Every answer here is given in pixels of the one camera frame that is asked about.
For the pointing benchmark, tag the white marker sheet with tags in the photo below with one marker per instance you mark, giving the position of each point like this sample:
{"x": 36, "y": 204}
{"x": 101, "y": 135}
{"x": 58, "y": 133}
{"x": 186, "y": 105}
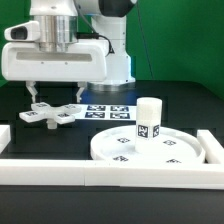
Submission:
{"x": 107, "y": 112}

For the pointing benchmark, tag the white cross-shaped table base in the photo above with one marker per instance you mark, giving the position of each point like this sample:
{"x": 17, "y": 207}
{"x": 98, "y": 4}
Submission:
{"x": 53, "y": 115}

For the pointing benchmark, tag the white U-shaped boundary frame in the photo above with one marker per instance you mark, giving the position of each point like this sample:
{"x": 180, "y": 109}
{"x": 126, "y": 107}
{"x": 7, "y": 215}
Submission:
{"x": 208, "y": 175}

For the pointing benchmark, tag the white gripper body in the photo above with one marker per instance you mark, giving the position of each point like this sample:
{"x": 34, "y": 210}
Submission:
{"x": 22, "y": 59}

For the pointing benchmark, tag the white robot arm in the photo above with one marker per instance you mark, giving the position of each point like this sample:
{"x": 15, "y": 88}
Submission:
{"x": 63, "y": 22}

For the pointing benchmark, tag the white round table top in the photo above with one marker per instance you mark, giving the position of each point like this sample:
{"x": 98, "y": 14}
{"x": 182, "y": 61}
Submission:
{"x": 148, "y": 148}

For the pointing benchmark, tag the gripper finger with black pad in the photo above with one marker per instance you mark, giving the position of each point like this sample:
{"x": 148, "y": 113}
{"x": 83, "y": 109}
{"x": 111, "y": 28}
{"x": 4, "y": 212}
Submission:
{"x": 81, "y": 88}
{"x": 30, "y": 85}

